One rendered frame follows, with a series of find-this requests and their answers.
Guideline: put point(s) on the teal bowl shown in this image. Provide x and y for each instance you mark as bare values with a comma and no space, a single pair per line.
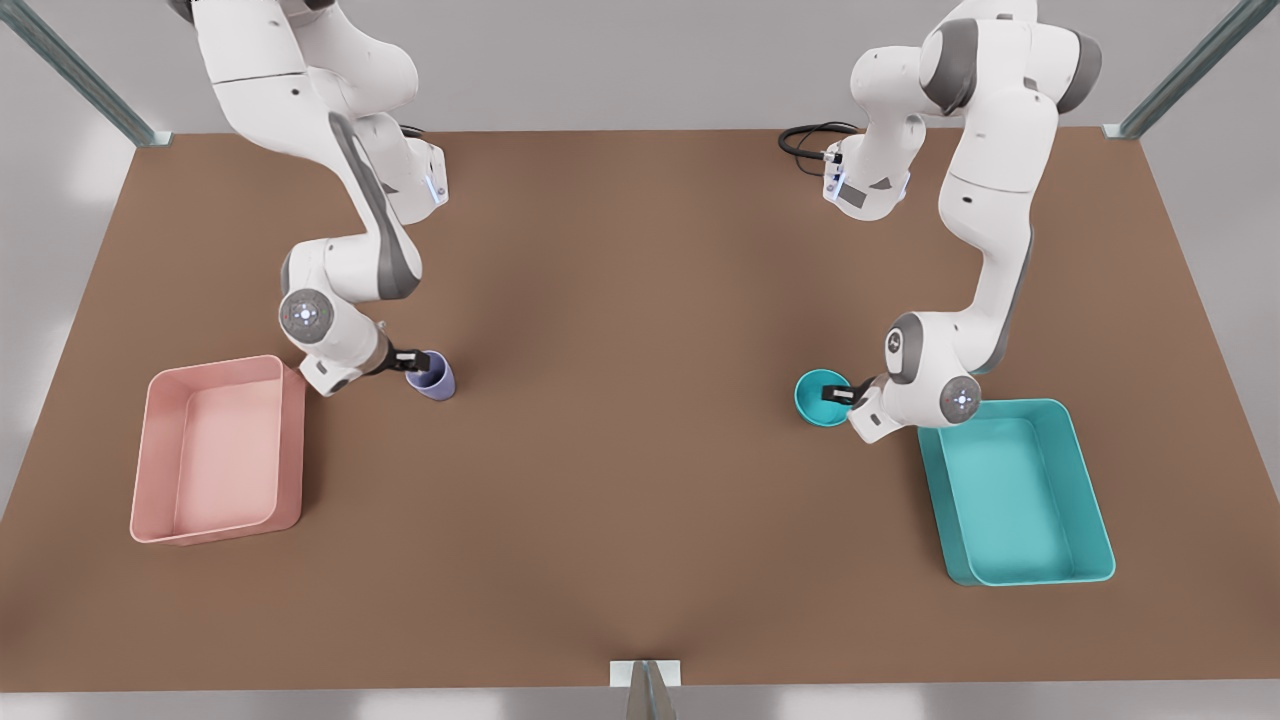
818,404

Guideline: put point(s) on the purple cup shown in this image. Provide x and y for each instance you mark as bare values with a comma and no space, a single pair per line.
432,377

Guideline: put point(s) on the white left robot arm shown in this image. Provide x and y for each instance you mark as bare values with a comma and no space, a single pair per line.
985,200

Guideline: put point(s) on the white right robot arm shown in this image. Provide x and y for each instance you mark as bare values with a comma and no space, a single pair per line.
340,270

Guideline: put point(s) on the teal box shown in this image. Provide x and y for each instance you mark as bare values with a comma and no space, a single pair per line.
1015,492

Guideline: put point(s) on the pink box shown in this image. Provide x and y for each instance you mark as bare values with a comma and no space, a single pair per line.
220,450

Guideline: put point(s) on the silver frame post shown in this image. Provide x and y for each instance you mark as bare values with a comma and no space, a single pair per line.
85,72
1190,68
647,690

